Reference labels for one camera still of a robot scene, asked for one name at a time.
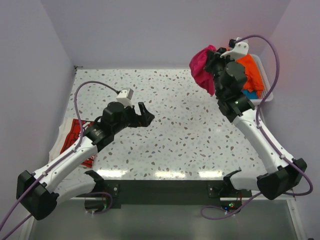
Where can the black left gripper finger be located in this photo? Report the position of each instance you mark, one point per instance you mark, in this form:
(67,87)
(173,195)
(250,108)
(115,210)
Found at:
(143,111)
(145,120)

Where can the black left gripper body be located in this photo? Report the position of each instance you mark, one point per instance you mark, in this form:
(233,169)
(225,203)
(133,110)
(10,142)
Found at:
(130,119)

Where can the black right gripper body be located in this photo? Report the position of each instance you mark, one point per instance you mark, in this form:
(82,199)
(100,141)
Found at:
(216,65)

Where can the magenta t shirt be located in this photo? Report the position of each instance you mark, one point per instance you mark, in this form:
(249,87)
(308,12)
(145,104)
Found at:
(197,70)

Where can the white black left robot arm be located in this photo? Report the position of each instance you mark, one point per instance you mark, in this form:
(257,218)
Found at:
(38,191)

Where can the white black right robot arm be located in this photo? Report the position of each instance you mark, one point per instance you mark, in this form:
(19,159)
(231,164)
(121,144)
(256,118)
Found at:
(283,171)

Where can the orange t shirt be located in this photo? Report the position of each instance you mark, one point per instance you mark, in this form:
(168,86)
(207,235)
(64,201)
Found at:
(254,83)

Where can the blue t shirt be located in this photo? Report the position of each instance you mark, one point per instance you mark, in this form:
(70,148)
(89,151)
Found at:
(252,95)

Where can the white plastic basket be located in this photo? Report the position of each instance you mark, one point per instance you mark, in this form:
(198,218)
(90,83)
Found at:
(264,79)

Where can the folded white red t shirt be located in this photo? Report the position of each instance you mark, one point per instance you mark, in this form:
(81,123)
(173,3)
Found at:
(69,132)

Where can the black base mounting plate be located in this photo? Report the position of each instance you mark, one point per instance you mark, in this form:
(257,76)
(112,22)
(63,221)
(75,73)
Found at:
(164,192)

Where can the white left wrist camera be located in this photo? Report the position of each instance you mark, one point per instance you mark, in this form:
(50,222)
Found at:
(124,97)

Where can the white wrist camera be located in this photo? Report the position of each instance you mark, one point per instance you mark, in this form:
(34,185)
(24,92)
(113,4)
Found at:
(238,48)
(124,97)

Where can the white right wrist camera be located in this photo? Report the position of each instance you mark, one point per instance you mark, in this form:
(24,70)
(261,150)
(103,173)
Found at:
(238,48)

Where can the aluminium rail frame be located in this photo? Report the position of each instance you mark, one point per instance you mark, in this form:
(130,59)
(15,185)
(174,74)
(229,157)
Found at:
(260,220)

